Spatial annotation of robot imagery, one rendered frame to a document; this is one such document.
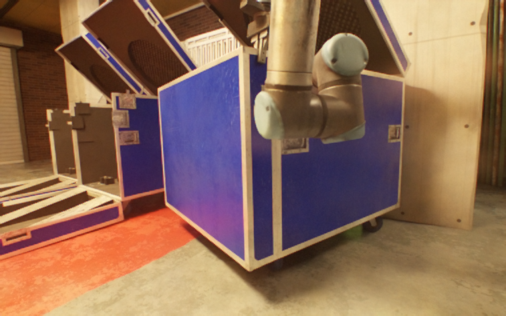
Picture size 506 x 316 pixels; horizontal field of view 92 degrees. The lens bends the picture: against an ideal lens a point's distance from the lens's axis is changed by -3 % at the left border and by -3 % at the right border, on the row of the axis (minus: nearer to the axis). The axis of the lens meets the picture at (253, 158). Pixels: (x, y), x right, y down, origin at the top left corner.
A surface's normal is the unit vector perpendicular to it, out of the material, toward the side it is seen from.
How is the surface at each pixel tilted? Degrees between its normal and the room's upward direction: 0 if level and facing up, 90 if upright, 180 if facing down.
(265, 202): 90
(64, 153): 90
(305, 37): 103
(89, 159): 90
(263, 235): 90
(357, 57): 77
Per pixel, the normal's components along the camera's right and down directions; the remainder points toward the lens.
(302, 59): 0.35, 0.32
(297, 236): 0.58, 0.09
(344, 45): 0.12, -0.11
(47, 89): 0.84, 0.04
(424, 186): -0.54, 0.12
